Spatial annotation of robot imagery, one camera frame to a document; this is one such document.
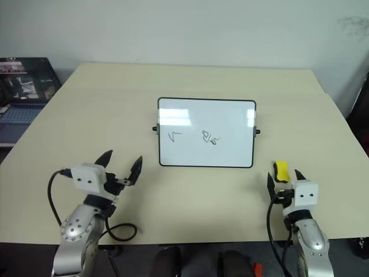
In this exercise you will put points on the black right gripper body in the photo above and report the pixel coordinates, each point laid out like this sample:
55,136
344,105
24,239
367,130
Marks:
285,196

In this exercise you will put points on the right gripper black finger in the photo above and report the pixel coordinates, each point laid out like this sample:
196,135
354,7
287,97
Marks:
271,187
298,176

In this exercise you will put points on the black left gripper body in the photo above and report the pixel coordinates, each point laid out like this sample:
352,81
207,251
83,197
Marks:
111,186

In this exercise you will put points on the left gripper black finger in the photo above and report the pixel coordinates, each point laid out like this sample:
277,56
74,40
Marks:
104,159
135,171

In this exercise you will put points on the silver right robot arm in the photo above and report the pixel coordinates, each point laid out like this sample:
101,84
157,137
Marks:
311,239

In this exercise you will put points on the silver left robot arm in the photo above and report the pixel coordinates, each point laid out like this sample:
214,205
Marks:
75,228

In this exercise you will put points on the yellow and black eraser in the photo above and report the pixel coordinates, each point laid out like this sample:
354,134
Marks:
282,170

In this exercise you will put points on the small red object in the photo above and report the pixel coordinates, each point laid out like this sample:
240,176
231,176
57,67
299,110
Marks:
258,269

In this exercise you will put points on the small black-framed whiteboard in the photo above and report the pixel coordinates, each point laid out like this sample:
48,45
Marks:
206,130

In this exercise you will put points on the dark rounded shape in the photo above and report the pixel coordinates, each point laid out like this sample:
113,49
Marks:
237,264
167,262

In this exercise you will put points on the dark object with white marks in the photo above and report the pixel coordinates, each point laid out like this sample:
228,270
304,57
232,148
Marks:
361,248

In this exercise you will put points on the open laptop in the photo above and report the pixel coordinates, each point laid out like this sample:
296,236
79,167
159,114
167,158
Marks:
20,86

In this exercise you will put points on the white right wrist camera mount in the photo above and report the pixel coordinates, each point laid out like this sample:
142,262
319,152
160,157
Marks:
304,196

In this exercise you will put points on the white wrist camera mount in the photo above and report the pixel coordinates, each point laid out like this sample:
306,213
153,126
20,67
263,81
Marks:
304,196
86,176

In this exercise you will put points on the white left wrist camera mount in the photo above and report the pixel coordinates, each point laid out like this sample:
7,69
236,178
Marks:
86,176

